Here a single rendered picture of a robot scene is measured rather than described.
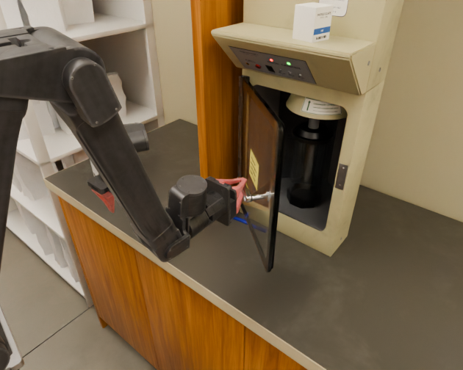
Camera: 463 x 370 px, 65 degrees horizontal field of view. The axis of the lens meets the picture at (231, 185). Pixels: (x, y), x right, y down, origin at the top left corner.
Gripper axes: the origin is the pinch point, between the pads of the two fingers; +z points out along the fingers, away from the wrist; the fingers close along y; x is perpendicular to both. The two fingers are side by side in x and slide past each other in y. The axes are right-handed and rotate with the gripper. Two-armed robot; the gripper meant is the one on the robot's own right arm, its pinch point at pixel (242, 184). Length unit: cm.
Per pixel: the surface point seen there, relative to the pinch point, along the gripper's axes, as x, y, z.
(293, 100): 0.5, 14.0, 21.0
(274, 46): -2.4, 29.9, 6.2
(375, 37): -17.5, 31.8, 17.6
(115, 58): 132, -5, 59
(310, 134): -4.1, 5.1, 23.3
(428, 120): -24, 2, 61
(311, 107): -5.1, 14.0, 19.7
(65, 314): 105, -120, -18
